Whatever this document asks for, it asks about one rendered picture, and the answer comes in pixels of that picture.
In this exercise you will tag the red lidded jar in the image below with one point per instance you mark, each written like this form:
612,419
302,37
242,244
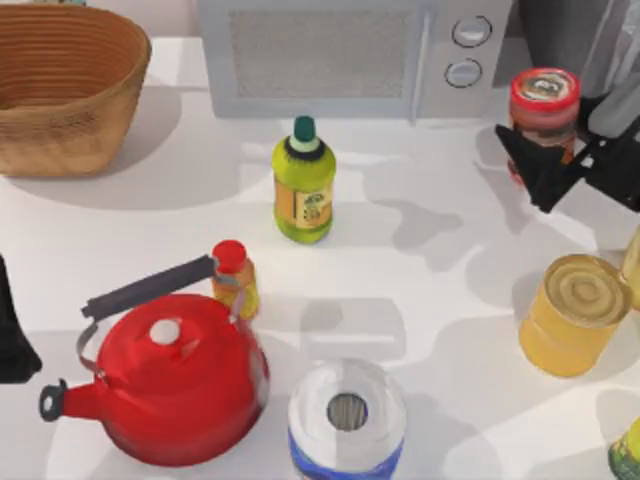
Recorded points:
542,100

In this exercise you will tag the pale yellow bottle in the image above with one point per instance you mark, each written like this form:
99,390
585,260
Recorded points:
632,275

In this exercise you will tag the round microwave knob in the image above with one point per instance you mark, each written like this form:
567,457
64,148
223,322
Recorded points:
471,30
463,73

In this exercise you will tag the yellow can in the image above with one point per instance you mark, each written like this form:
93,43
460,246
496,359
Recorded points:
570,320

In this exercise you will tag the green bottle with dark cap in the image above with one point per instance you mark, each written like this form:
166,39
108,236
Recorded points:
303,195

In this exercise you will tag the pale microwave oven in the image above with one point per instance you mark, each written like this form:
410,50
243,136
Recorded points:
320,55

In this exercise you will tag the green and yellow bottle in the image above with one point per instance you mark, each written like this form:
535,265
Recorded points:
627,450

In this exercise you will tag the white paper towel roll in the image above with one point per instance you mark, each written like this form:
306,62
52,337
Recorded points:
345,425

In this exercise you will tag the small yellow bottle red cap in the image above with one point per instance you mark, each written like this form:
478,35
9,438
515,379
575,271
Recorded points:
235,280

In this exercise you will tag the woven wicker basket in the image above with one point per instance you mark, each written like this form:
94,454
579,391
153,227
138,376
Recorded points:
60,100

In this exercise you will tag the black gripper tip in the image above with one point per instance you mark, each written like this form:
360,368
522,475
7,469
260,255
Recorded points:
12,340

